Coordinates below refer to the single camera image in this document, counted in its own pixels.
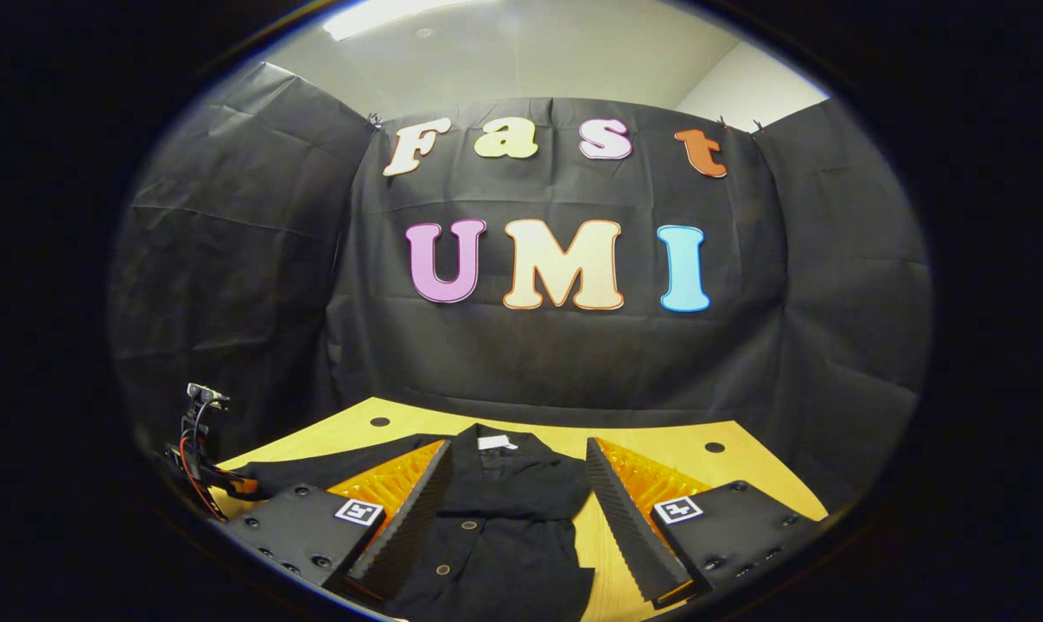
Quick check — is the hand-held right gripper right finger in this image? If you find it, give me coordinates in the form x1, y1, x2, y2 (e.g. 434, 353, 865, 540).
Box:
584, 436, 830, 607

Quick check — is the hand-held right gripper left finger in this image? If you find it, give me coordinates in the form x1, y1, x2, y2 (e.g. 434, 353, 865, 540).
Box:
226, 439, 455, 604

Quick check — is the black button shirt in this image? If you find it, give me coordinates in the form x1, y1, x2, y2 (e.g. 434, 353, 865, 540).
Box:
227, 423, 595, 622

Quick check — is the black backdrop cloth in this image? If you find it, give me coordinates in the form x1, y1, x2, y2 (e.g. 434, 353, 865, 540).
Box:
106, 60, 932, 511

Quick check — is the ceiling light panel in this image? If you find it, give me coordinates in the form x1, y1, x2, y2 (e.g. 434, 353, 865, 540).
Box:
322, 0, 487, 41

